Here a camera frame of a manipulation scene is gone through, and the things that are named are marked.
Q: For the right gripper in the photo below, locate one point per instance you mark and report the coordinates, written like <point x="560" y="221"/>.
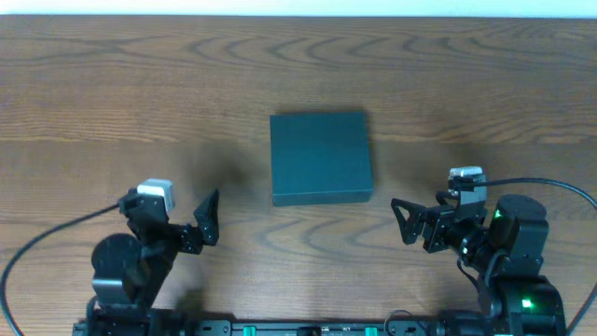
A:
<point x="434" y="228"/>

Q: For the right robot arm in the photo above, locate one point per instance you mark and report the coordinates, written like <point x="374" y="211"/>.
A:
<point x="504" y="247"/>

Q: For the dark green box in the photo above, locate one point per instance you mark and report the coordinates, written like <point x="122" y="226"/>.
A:
<point x="320" y="158"/>

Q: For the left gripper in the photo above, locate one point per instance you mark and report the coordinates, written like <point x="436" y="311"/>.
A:
<point x="190" y="238"/>

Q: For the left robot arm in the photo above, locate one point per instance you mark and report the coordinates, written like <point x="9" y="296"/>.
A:
<point x="130" y="269"/>

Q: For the black mounting rail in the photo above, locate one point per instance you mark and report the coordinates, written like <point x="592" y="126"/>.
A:
<point x="226" y="328"/>

